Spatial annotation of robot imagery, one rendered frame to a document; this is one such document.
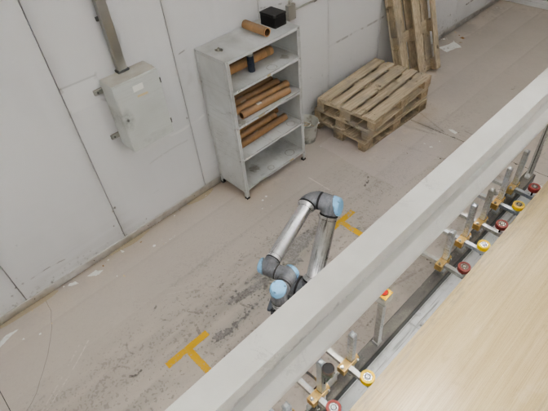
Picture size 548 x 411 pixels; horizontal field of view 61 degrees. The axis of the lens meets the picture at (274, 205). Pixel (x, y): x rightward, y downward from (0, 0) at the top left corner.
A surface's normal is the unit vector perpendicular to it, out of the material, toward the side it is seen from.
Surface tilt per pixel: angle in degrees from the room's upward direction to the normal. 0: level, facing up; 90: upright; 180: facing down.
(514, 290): 0
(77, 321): 0
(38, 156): 90
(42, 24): 90
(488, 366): 0
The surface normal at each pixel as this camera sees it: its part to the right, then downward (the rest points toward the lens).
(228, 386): -0.08, -0.72
